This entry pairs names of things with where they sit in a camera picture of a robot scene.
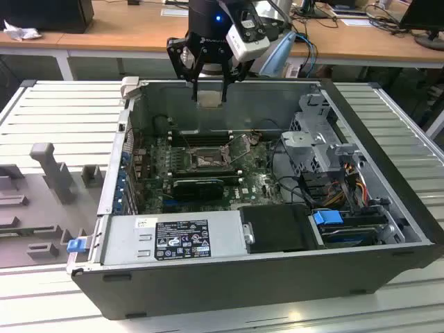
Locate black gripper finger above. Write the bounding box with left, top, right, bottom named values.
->
left=221, top=60, right=257, bottom=104
left=166, top=33, right=205, bottom=102

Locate silver square CPU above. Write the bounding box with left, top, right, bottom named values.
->
left=196, top=90, right=225, bottom=109

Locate RAM slot with white clips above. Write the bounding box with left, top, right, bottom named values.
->
left=169, top=137, right=233, bottom=143
left=169, top=169, right=243, bottom=175
left=169, top=176, right=243, bottom=184
left=169, top=129, right=233, bottom=135

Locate CPU socket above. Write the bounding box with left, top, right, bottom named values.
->
left=192, top=147, right=232, bottom=169

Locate pale grey case latch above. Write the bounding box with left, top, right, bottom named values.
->
left=120, top=76, right=141, bottom=100

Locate wooden desk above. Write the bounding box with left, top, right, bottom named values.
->
left=0, top=0, right=444, bottom=83

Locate black monitor stand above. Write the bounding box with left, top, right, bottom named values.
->
left=293, top=0, right=330, bottom=20

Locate grey metal drive cage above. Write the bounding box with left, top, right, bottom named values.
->
left=280, top=92, right=368, bottom=178

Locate green motherboard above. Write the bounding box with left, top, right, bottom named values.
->
left=138, top=133, right=289, bottom=214

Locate black graphics card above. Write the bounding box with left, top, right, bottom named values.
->
left=172, top=178, right=225, bottom=202

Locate black computer tower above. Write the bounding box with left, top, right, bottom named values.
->
left=0, top=0, right=94, bottom=34

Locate black plastic shroud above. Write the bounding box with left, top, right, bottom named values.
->
left=239, top=204, right=315, bottom=253

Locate crumpled white paper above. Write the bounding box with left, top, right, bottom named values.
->
left=3, top=19, right=42, bottom=42

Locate blue disk carrier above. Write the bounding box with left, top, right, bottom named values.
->
left=311, top=210, right=344, bottom=232

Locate grey power supply unit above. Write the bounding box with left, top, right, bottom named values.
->
left=100, top=210, right=249, bottom=266

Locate black hard disk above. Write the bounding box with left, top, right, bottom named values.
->
left=321, top=225, right=379, bottom=249

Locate black computer monitor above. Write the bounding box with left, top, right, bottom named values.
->
left=398, top=0, right=444, bottom=52

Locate grey parts rack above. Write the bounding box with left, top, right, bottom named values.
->
left=0, top=142, right=108, bottom=268

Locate black open PC case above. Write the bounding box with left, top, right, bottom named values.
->
left=65, top=76, right=444, bottom=322

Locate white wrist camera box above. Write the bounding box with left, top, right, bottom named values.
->
left=221, top=8, right=272, bottom=62

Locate blue cable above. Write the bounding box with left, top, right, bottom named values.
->
left=294, top=33, right=318, bottom=79

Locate coloured power wire bundle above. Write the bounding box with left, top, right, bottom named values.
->
left=324, top=162, right=370, bottom=209

